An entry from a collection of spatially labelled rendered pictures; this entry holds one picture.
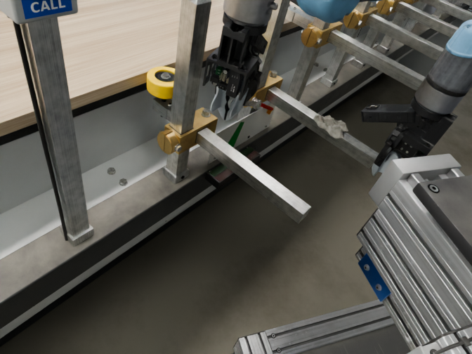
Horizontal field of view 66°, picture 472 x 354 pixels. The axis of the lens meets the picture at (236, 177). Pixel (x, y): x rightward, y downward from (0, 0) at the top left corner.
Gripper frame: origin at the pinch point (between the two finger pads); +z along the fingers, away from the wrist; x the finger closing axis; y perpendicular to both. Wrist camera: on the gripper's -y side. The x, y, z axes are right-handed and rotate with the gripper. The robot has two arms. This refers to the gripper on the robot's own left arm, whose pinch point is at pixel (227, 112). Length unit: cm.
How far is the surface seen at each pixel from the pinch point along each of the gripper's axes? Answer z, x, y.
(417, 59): 80, 82, -276
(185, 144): 10.0, -6.9, 2.9
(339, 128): 4.6, 22.7, -16.7
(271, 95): 7.3, 4.2, -23.3
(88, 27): 2.4, -42.2, -13.6
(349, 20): -2, 15, -65
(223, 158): 9.8, 1.9, 2.5
